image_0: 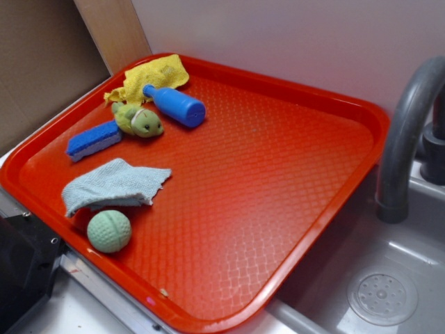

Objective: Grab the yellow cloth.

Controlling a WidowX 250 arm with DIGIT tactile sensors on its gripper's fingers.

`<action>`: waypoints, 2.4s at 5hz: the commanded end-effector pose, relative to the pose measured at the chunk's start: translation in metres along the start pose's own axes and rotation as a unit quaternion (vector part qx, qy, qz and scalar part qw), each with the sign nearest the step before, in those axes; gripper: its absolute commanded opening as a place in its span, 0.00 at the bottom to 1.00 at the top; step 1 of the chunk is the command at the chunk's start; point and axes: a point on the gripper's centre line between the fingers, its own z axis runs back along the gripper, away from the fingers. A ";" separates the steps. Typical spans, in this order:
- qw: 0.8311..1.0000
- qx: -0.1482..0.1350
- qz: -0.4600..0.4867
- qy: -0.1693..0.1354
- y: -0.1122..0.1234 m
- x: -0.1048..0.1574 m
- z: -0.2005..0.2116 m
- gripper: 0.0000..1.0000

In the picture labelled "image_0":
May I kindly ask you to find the blue plastic toy bottle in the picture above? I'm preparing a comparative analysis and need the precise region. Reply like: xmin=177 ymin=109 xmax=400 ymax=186
xmin=142 ymin=84 xmax=207 ymax=128

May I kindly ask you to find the red plastic tray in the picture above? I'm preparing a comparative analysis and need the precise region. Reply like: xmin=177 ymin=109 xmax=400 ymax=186
xmin=1 ymin=56 xmax=389 ymax=333

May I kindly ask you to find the grey plastic sink basin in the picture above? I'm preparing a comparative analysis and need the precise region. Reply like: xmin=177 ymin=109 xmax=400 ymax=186
xmin=267 ymin=172 xmax=444 ymax=333

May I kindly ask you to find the blue and white sponge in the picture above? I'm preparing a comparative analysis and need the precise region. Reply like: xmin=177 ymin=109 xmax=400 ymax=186
xmin=65 ymin=120 xmax=122 ymax=162

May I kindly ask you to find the round sink drain cover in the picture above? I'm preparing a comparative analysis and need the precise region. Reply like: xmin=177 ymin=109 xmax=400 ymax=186
xmin=347 ymin=266 xmax=419 ymax=326

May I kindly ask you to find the brown cardboard panel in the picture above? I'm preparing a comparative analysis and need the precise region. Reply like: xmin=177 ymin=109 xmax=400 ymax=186
xmin=1 ymin=1 xmax=109 ymax=154

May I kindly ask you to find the green plush turtle toy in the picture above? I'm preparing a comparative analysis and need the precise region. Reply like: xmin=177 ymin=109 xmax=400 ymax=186
xmin=111 ymin=102 xmax=164 ymax=138

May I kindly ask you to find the light blue cloth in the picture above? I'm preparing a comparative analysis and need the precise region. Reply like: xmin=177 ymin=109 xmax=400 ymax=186
xmin=62 ymin=159 xmax=172 ymax=218

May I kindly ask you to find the black faucet handle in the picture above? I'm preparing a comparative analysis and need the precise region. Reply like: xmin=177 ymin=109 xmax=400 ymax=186
xmin=420 ymin=88 xmax=444 ymax=186

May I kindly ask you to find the yellow cloth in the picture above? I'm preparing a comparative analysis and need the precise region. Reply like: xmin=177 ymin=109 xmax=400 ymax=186
xmin=104 ymin=54 xmax=189 ymax=106

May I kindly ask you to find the grey curved faucet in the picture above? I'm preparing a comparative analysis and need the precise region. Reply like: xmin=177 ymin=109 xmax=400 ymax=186
xmin=375 ymin=56 xmax=444 ymax=223

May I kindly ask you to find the light wooden board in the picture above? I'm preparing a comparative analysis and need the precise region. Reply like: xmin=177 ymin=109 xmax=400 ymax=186
xmin=74 ymin=0 xmax=152 ymax=75

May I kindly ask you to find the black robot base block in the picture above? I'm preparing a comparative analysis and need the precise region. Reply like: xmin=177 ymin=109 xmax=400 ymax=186
xmin=1 ymin=212 xmax=65 ymax=333

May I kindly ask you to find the pale green dimpled ball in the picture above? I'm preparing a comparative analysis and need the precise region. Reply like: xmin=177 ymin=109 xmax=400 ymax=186
xmin=87 ymin=210 xmax=132 ymax=253

